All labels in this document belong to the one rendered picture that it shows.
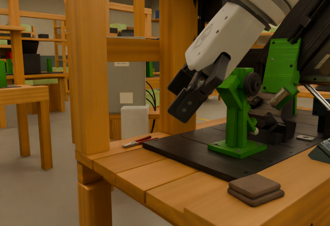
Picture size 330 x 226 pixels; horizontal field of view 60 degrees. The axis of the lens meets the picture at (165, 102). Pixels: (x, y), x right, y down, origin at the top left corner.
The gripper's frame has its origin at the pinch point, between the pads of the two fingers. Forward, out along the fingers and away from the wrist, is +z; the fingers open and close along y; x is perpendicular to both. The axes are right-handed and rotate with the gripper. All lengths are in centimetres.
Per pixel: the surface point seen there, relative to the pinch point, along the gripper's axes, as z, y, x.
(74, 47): 21, -53, -24
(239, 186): 11.6, -10.5, 25.4
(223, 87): 1.3, -41.4, 19.6
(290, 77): -13, -59, 43
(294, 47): -22, -64, 39
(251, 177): 10.1, -15.0, 29.1
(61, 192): 183, -168, 12
